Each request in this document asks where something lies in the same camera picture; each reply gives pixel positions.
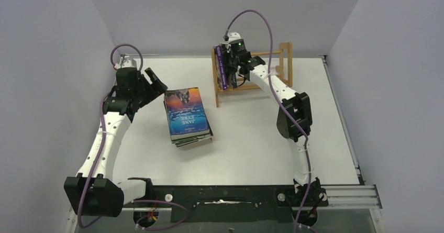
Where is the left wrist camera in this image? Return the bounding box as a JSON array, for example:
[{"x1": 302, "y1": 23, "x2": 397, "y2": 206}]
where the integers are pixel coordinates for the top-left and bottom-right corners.
[{"x1": 113, "y1": 59, "x2": 138, "y2": 71}]

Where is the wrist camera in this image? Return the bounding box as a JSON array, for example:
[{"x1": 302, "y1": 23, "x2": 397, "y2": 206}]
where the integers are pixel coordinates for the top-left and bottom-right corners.
[
  {"x1": 113, "y1": 59, "x2": 138, "y2": 71},
  {"x1": 220, "y1": 31, "x2": 242, "y2": 47}
]

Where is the Little Women book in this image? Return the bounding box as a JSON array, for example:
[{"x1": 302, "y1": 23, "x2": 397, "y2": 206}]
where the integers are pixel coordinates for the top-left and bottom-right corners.
[{"x1": 227, "y1": 72, "x2": 237, "y2": 88}]

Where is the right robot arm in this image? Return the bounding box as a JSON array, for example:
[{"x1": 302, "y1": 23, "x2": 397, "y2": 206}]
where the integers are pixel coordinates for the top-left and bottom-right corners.
[{"x1": 222, "y1": 36, "x2": 315, "y2": 205}]

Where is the lower stack of books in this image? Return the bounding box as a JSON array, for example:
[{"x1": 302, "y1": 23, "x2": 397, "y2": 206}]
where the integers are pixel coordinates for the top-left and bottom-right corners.
[{"x1": 171, "y1": 131, "x2": 214, "y2": 148}]

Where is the Jane Eyre book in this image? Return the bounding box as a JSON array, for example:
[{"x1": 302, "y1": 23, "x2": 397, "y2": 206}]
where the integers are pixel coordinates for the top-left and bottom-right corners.
[{"x1": 164, "y1": 87, "x2": 210, "y2": 141}]

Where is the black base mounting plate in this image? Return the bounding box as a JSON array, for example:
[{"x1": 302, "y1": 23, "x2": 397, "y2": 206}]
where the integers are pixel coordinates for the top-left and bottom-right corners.
[{"x1": 124, "y1": 185, "x2": 329, "y2": 223}]

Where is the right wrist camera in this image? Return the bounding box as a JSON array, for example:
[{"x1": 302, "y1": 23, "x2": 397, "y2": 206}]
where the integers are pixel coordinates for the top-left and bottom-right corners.
[{"x1": 220, "y1": 31, "x2": 242, "y2": 47}]

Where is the purple comic book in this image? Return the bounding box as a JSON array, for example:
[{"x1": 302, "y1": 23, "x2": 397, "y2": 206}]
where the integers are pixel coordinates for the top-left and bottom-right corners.
[{"x1": 214, "y1": 45, "x2": 228, "y2": 91}]

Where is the wooden book rack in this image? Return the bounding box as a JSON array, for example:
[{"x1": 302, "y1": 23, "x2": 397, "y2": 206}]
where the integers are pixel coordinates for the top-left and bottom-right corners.
[{"x1": 211, "y1": 42, "x2": 293, "y2": 107}]

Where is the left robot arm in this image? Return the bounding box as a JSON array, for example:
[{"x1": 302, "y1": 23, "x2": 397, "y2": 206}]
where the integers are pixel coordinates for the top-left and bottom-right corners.
[{"x1": 64, "y1": 67, "x2": 168, "y2": 217}]

